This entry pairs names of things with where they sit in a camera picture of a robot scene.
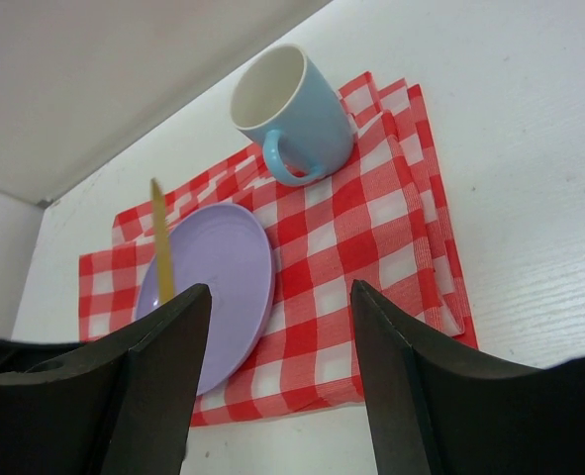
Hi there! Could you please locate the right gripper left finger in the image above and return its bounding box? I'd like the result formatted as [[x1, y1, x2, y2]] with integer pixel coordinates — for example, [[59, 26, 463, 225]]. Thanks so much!
[[0, 284, 212, 474]]

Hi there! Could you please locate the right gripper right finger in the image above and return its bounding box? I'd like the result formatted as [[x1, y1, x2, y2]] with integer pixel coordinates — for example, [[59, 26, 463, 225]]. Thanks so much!
[[350, 281, 585, 474]]

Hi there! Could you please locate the gold knife dark handle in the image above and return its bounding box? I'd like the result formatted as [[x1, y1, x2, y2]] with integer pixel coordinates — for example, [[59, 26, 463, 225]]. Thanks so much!
[[150, 178, 175, 305]]

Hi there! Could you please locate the purple plastic plate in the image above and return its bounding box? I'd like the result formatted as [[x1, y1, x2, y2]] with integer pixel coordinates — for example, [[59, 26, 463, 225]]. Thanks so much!
[[134, 201, 277, 397]]

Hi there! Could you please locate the red white checkered cloth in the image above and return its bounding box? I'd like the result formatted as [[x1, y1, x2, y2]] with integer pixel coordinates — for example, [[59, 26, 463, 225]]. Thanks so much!
[[77, 70, 479, 428]]

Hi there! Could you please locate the light blue mug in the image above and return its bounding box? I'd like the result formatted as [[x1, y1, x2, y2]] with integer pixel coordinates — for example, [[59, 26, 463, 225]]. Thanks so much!
[[230, 45, 354, 187]]

